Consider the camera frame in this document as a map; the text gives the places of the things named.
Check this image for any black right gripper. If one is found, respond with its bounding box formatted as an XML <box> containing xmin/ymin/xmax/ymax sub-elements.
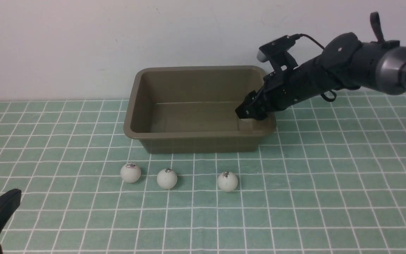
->
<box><xmin>235</xmin><ymin>58</ymin><xmax>334</xmax><ymax>121</ymax></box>

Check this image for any white ping-pong ball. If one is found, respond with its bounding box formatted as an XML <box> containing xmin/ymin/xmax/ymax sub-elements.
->
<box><xmin>120</xmin><ymin>163</ymin><xmax>142</xmax><ymax>183</ymax></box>
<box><xmin>156</xmin><ymin>168</ymin><xmax>178</xmax><ymax>190</ymax></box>
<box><xmin>216</xmin><ymin>171</ymin><xmax>239</xmax><ymax>192</ymax></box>

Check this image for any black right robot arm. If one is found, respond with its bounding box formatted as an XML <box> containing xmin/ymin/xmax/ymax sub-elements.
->
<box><xmin>235</xmin><ymin>32</ymin><xmax>406</xmax><ymax>120</ymax></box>

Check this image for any olive green plastic bin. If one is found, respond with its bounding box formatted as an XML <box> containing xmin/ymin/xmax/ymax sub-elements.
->
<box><xmin>123</xmin><ymin>66</ymin><xmax>277</xmax><ymax>154</ymax></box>

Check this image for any green checkered tablecloth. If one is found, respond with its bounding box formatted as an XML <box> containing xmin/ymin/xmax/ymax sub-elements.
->
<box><xmin>0</xmin><ymin>91</ymin><xmax>406</xmax><ymax>254</ymax></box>

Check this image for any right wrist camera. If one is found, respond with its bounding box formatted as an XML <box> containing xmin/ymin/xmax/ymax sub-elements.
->
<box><xmin>257</xmin><ymin>34</ymin><xmax>300</xmax><ymax>72</ymax></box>

